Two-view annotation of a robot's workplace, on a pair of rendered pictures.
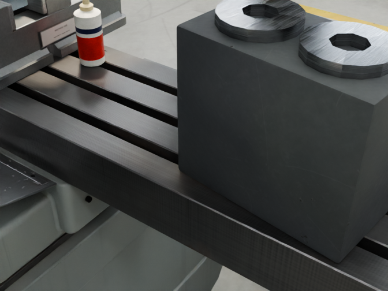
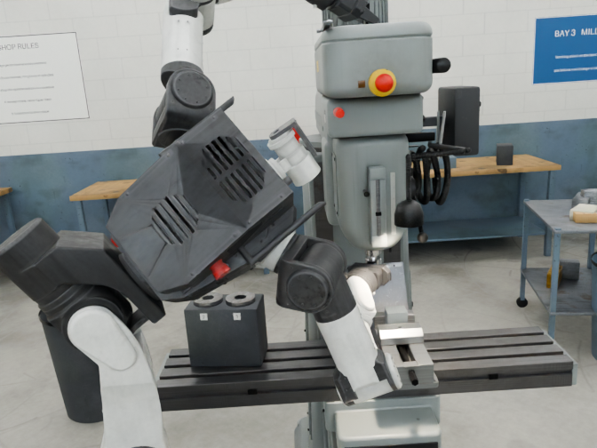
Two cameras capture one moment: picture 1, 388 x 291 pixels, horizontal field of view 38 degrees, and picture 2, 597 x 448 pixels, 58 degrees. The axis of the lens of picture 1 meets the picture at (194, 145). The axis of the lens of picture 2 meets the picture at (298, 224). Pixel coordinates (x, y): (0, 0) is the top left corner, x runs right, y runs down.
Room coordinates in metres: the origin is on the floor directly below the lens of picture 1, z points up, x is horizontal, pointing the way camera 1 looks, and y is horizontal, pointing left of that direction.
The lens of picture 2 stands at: (1.88, -0.78, 1.78)
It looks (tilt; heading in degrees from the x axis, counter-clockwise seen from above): 15 degrees down; 145
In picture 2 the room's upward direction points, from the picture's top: 4 degrees counter-clockwise
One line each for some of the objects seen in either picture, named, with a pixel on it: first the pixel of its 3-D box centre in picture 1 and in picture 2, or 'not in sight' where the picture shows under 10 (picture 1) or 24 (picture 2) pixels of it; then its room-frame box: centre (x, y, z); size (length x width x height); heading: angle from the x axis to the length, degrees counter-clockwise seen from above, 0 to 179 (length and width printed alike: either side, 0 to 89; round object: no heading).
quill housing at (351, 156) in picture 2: not in sight; (370, 188); (0.78, 0.25, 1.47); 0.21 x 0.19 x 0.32; 55
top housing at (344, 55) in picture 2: not in sight; (366, 62); (0.77, 0.25, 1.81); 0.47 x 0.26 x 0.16; 145
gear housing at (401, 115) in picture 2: not in sight; (367, 112); (0.75, 0.27, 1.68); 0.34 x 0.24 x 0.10; 145
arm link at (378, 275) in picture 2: not in sight; (363, 280); (0.83, 0.16, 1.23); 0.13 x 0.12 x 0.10; 30
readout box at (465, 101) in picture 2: not in sight; (459, 119); (0.73, 0.69, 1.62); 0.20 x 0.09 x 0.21; 145
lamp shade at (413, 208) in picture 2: not in sight; (409, 212); (0.97, 0.20, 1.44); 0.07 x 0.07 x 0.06
